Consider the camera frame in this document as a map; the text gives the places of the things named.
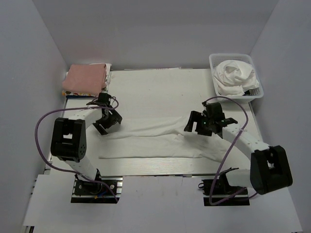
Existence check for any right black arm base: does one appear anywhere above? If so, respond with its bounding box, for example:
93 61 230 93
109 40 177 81
198 174 250 207

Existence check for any white t shirt with print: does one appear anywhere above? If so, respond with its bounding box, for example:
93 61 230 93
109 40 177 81
212 60 260 96

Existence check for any white plastic basket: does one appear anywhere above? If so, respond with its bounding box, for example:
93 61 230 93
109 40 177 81
209 53 263 103

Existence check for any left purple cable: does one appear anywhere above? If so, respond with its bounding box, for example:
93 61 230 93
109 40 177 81
35 96 121 203

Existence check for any pink folded t shirt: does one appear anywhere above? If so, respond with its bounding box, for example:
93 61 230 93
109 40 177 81
62 63 108 94

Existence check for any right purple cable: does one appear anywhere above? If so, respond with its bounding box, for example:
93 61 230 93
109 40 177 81
201 96 260 206

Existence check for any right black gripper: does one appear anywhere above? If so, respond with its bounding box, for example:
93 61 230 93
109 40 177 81
184 111 214 136

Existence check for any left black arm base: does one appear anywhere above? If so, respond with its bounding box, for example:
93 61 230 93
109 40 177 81
70 175 123 204

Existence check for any green and white t shirt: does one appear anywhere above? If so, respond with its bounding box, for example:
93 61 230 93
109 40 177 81
243 90 251 96

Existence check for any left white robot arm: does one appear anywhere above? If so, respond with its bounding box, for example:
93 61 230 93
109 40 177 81
51 93 122 194

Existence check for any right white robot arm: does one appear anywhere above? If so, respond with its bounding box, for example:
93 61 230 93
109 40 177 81
184 102 293 195

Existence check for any purple cable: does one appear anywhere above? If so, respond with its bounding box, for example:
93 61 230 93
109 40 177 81
201 96 260 206
35 96 121 203

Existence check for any plain white t shirt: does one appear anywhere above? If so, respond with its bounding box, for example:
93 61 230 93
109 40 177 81
96 116 228 162

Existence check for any patterned folded t shirt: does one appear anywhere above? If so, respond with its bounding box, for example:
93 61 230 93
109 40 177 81
62 62 113 99

